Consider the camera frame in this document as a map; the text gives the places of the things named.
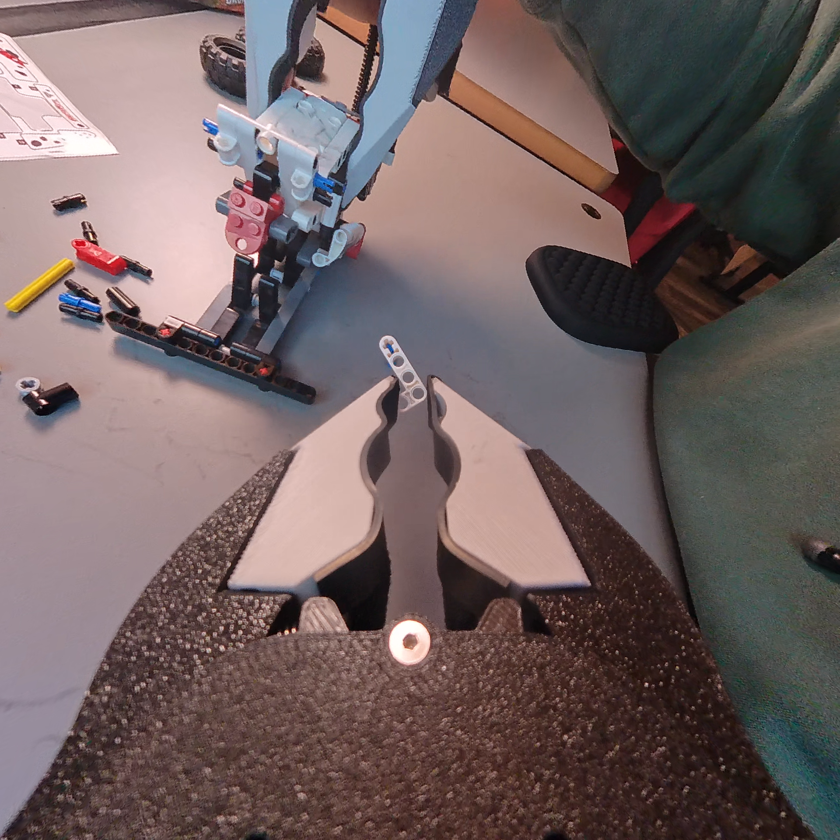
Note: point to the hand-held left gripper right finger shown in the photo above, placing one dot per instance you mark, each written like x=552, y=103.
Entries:
x=512, y=512

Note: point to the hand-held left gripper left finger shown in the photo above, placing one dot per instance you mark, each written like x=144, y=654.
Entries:
x=315, y=512

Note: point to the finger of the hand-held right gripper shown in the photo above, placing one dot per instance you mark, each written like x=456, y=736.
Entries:
x=269, y=53
x=407, y=79

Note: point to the white toy brick beam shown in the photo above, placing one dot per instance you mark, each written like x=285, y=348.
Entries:
x=404, y=372

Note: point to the black toy vehicle chassis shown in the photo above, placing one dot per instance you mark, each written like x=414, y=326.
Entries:
x=263, y=250

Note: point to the person's right forearm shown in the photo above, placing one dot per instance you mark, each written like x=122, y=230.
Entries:
x=709, y=105

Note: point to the grey desk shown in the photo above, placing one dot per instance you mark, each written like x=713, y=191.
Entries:
x=499, y=302

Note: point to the black wrist rest pad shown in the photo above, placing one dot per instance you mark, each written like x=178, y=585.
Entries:
x=597, y=295

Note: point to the white sticker sheet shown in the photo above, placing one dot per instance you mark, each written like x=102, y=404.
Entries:
x=40, y=105

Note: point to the person's green sweater torso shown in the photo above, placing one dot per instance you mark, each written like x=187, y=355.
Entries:
x=748, y=525

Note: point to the pile of small toy brick parts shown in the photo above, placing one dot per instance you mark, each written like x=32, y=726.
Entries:
x=92, y=256

